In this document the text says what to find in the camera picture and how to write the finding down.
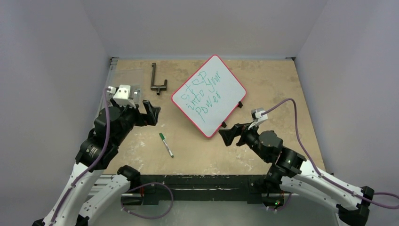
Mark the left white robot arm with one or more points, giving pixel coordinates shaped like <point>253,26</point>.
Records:
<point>126,178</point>

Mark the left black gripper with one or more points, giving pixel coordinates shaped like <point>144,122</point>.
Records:
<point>152,112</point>

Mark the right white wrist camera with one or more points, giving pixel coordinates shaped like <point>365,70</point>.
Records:
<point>259,116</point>

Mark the pink framed whiteboard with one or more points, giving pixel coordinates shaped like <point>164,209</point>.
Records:
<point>209,96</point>

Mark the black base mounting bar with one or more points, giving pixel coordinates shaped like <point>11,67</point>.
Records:
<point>251,189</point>

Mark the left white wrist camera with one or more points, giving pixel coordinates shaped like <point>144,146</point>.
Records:
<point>121,96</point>

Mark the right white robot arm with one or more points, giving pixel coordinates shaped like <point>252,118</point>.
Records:
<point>292,172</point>

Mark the clear plastic screw box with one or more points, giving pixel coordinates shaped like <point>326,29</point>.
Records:
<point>132,77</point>

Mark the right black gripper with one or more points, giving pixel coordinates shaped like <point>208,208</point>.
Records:
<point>238,136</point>

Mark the white green whiteboard marker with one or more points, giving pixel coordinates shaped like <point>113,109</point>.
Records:
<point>166,145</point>

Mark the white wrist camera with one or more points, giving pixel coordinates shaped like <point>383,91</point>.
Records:
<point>259,116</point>
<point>121,96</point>

